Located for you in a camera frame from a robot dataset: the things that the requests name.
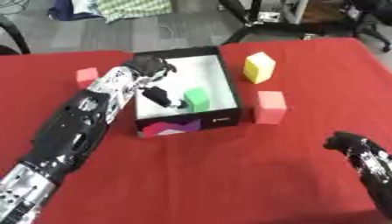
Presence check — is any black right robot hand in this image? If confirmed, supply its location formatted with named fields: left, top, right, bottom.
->
left=321, top=130, right=371, bottom=160

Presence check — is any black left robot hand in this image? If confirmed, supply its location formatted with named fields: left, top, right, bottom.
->
left=121, top=52, right=192, bottom=109

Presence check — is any green block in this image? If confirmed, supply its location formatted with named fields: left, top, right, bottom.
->
left=182, top=87, right=214, bottom=114

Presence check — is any black box with white inside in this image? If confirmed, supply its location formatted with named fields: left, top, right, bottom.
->
left=129, top=45, right=244, bottom=138

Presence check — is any green white checked cloth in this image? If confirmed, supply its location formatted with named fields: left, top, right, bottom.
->
left=94, top=0, right=175, bottom=24

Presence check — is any small pink block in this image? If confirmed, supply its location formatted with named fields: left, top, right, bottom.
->
left=74, top=66, right=102, bottom=89

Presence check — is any large pink block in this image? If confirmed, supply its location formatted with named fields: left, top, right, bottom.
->
left=252, top=90, right=288, bottom=126

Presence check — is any dark blue bag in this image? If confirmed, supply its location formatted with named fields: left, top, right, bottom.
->
left=47, top=0, right=104, bottom=22

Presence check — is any yellow block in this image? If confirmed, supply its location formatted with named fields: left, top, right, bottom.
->
left=241, top=51, right=277, bottom=85

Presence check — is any black tripod stand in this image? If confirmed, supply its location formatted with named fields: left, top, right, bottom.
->
left=217, top=0, right=328, bottom=46

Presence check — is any black wheeled office chair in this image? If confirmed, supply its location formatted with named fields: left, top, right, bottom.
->
left=341, top=0, right=392, bottom=54

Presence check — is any white cable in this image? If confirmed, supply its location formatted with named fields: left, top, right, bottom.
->
left=156, top=24, right=179, bottom=39

